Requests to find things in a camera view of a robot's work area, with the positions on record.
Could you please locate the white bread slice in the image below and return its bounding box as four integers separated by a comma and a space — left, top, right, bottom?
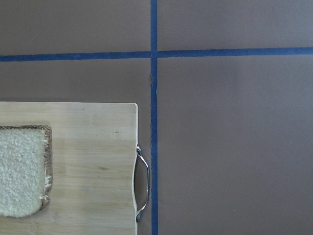
0, 125, 53, 218

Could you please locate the metal cutting board handle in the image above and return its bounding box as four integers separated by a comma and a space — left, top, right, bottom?
135, 144, 150, 223

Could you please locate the wooden cutting board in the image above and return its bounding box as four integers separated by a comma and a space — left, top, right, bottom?
0, 102, 138, 235

